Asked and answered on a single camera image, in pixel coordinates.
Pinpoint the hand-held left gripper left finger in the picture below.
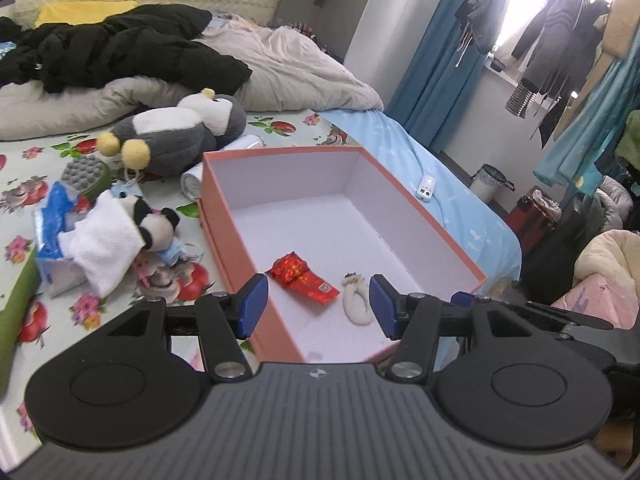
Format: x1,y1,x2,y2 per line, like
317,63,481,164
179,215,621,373
102,274,271,382

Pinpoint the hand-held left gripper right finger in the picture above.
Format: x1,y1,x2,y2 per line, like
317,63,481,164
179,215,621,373
369,274,540,381

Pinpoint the orange cardboard box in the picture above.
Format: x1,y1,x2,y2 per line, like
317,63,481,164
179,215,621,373
199,146,489,364

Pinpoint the small panda plush toy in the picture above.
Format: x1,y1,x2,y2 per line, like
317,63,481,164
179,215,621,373
120,195,182,252

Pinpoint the white towel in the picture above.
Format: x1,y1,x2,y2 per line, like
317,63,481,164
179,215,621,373
60,194,144,297

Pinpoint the blue tissue pack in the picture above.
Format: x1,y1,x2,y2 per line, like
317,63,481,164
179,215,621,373
31,182,90,299

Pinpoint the pink garment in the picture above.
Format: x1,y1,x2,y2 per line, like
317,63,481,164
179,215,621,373
550,272,640,330

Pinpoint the red foil packet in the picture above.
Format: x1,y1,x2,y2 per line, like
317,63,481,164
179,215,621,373
265,253,335,305

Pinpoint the cream fleece coat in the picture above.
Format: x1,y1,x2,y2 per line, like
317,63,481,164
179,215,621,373
574,230,640,307

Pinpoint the blue face mask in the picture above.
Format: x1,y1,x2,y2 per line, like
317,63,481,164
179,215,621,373
152,240,194,267

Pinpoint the red suitcase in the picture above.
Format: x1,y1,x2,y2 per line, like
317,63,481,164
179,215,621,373
505,189,564,257

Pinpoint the white trash bin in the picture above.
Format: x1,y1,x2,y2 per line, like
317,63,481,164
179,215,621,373
470,163,516,206

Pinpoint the grey puffy coat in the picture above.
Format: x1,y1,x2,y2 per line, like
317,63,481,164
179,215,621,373
594,176,637,232

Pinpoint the light blue bed sheet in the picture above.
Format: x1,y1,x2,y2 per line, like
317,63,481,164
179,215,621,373
320,109,524,307

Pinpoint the white spray can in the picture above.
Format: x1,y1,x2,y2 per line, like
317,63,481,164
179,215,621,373
180,134,265,201

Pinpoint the grey penguin plush toy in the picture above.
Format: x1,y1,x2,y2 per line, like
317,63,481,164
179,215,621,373
96,88,248,177

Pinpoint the teal hanging garment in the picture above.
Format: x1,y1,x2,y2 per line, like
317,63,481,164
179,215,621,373
532,35,640,197

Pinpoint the green massage brush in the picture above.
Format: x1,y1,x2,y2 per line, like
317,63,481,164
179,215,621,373
0,156,112,396

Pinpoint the beige duvet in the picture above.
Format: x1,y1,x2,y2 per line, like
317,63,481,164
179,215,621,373
0,14,385,141

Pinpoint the blue curtain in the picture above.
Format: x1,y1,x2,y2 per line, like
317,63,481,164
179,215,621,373
387,0,497,154

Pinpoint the fruit print bed sheet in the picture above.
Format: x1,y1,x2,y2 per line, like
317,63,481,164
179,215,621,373
0,109,366,441

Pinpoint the dark hanging jacket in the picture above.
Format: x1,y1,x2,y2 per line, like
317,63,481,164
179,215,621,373
505,0,612,149

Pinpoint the black puffer jacket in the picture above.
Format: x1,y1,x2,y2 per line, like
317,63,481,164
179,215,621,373
0,4,253,107

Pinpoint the grey-blue hanging jacket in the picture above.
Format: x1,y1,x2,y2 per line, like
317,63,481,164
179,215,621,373
454,0,517,57

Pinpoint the beige hanging garment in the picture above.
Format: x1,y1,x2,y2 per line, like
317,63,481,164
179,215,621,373
570,0,640,111

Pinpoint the yellow pillow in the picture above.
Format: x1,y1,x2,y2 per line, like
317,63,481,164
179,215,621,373
34,0,139,29

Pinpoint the white fuzzy hair tie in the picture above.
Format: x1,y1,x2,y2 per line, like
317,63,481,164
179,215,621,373
341,272,374,327

